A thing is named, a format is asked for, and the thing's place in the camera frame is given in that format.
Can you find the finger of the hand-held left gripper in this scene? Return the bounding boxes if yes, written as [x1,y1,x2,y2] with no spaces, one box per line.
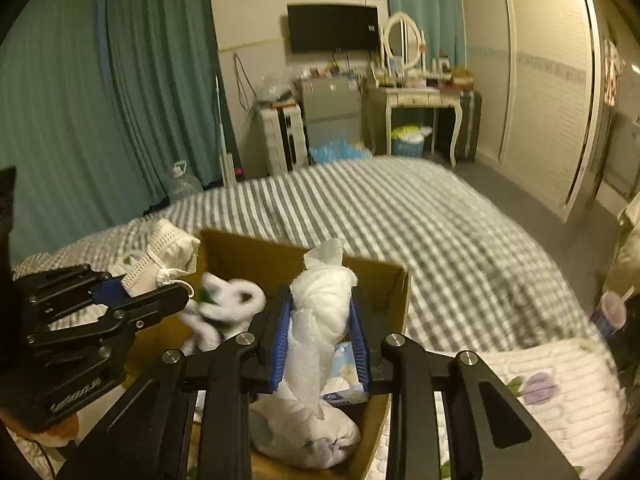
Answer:
[26,284,191,356]
[12,264,125,311]

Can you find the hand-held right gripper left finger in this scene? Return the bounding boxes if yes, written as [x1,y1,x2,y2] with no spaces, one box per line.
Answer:
[57,292,296,480]

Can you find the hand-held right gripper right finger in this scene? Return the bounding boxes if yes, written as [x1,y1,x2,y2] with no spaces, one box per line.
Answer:
[347,294,596,480]

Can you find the white gauze cloth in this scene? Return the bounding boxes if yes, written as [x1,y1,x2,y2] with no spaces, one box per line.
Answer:
[276,239,360,422]

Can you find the white face mask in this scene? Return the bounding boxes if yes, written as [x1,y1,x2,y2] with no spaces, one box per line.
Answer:
[107,219,202,297]

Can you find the cardboard box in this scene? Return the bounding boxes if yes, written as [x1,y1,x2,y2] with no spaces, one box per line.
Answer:
[122,229,412,480]

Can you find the white green sock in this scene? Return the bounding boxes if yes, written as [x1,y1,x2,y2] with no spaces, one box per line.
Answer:
[181,272,267,355]

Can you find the tissue pack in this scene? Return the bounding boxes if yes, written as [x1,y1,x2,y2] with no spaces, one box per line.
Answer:
[320,341,372,406]

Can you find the white cloth bundle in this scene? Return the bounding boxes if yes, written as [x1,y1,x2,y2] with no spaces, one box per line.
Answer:
[249,389,362,470]

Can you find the large clear water bottle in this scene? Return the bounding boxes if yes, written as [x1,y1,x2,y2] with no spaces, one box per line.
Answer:
[164,160,204,202]

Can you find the grey striped bed blanket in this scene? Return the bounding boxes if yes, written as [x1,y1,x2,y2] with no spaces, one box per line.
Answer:
[12,155,607,361]

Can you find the wide teal curtain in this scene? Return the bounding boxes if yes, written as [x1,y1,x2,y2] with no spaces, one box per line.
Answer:
[0,0,242,261]

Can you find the blue plastic bag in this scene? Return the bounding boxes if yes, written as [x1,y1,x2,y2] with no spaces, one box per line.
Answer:
[308,132,374,166]

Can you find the white pole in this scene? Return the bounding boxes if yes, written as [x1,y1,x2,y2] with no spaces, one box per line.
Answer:
[214,74,235,187]

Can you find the blue laundry basket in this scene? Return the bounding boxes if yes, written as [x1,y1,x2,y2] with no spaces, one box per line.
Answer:
[390,124,434,157]

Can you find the white drawer unit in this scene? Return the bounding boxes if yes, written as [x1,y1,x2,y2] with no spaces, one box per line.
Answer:
[257,101,309,177]

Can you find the grey mini fridge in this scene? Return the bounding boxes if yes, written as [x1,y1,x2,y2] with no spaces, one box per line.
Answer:
[299,76,364,166]

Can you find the dark suitcase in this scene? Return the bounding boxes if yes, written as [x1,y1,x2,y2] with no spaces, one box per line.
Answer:
[434,90,483,162]

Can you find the clear plastic bag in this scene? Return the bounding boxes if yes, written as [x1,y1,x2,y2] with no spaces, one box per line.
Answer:
[256,66,297,104]

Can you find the drink cup with straw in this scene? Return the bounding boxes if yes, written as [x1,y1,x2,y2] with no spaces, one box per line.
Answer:
[589,284,637,339]

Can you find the white dressing table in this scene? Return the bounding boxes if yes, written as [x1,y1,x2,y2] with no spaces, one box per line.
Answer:
[366,80,464,169]

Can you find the beige cloth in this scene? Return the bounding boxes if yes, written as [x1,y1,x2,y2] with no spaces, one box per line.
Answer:
[606,199,640,283]

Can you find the white oval vanity mirror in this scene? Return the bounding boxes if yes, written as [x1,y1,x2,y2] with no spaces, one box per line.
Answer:
[380,11,427,75]

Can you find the white sliding wardrobe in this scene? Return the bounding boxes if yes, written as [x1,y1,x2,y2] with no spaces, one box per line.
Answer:
[456,0,603,225]

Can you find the black wall television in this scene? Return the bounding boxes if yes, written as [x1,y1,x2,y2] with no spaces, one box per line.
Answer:
[286,3,380,55]

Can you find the red white wall hanging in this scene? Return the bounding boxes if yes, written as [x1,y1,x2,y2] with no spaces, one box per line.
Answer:
[601,34,627,107]

